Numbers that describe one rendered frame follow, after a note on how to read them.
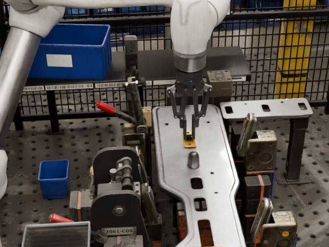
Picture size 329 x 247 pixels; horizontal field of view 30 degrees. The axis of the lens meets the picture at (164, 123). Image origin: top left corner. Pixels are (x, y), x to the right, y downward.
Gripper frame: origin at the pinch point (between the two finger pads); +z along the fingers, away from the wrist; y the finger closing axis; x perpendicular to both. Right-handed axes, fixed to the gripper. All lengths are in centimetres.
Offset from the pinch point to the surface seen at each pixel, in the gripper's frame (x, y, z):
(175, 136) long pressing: -2.1, 3.9, 4.6
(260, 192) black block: 22.0, -17.5, 7.9
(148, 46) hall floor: -263, 3, 104
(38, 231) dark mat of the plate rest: 53, 37, -11
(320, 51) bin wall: -218, -113, 91
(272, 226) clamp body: 43.1, -15.7, 0.5
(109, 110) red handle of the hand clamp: 1.0, 23.0, -8.0
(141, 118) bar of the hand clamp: 1.8, 13.9, -5.1
